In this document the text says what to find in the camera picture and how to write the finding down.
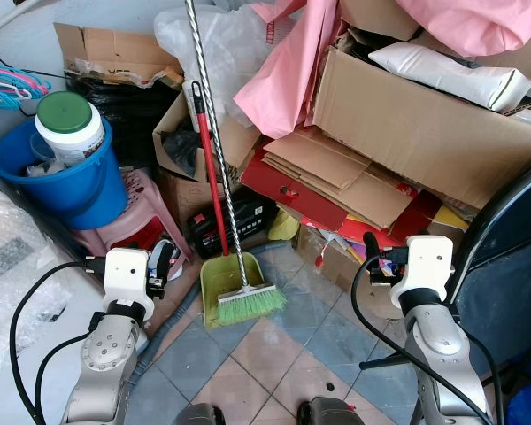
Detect blue and pink clothes hangers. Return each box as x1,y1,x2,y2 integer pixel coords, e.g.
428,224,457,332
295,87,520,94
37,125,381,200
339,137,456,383
0,58,53,113

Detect pink plastic stool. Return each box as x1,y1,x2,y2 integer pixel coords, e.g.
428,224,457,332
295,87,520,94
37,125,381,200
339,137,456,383
69,168,194,268

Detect flattened brown cardboard stack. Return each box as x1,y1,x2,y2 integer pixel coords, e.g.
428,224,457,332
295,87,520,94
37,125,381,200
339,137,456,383
262,125,419,231

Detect black box with label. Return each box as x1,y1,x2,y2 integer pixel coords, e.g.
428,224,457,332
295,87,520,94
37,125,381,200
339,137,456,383
188,189,277,259

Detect red flat cardboard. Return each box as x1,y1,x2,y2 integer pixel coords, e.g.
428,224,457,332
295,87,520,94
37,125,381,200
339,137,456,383
237,144,468,251

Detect black folding chair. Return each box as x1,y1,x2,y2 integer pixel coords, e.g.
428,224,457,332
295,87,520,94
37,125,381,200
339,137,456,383
361,158,531,396

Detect blue plastic bucket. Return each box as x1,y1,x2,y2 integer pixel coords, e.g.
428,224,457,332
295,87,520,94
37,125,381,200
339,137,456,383
0,118,130,232

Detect large brown cardboard box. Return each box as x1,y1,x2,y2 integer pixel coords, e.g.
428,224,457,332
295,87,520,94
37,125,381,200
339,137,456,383
312,27,531,212

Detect small open cardboard box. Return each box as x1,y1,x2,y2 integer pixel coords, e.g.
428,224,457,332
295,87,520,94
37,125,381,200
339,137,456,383
151,87,264,185

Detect clear bubble wrap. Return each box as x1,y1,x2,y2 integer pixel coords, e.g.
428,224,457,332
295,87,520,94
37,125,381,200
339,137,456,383
0,159,88,404

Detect grey left robot foot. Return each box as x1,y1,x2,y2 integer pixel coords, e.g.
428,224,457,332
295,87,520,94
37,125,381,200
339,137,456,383
172,403,227,425

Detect grey robot foot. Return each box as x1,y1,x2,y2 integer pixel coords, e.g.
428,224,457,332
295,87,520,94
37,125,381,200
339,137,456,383
297,397,366,425
172,403,227,425

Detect black plastic bag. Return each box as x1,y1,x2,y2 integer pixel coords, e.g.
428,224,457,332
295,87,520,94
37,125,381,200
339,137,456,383
65,74,183,171

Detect grey right robot foot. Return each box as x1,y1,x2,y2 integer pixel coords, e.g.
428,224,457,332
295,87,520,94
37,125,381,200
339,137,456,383
297,397,366,425

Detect white jar with green lid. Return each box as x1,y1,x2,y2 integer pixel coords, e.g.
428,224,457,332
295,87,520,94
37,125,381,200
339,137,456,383
35,90,106,166

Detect pink hanging sheet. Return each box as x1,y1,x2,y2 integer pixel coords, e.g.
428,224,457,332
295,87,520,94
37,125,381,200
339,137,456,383
234,0,344,140

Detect white plastic pouch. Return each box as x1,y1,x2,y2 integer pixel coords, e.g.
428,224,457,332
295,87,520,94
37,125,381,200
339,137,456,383
368,42,531,113

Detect torn printed cardboard box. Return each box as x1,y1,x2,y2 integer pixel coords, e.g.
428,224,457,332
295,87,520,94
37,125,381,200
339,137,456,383
53,22,189,90

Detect clear plastic bag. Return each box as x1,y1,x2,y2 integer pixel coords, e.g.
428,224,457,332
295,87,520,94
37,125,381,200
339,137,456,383
153,5,273,127

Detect pink bundled cloth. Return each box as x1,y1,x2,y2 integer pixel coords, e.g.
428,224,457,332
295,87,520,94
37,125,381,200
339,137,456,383
396,0,531,58

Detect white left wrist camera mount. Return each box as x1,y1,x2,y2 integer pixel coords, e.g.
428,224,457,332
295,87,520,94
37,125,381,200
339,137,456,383
103,248,152,307

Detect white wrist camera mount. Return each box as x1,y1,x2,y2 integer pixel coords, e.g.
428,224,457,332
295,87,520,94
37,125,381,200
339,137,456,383
103,248,152,307
396,235,455,307

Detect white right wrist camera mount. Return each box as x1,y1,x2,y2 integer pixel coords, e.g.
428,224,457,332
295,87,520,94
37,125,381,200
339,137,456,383
396,235,455,307

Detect green dustpan with red handle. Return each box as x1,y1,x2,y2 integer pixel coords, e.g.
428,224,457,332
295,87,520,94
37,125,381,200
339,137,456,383
191,81,268,331

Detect green broom with striped handle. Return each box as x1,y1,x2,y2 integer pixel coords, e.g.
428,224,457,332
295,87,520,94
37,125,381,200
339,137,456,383
184,0,288,326

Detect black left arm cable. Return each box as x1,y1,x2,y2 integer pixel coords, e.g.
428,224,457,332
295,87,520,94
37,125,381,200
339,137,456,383
8,259,107,425

